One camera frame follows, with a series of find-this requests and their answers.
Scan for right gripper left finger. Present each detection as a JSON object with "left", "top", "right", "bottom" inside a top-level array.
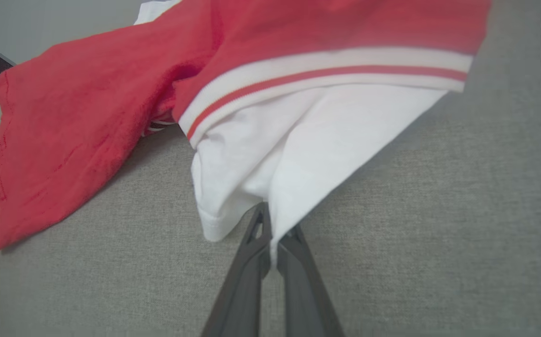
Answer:
[{"left": 200, "top": 202, "right": 272, "bottom": 337}]

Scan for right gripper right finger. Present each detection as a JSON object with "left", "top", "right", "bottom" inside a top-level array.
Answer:
[{"left": 278, "top": 224, "right": 346, "bottom": 337}]

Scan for red shirt white sleeves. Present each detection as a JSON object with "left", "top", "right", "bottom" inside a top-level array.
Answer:
[{"left": 0, "top": 0, "right": 492, "bottom": 270}]

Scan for grey fabric sofa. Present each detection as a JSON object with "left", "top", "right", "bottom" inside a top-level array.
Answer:
[{"left": 0, "top": 0, "right": 541, "bottom": 337}]

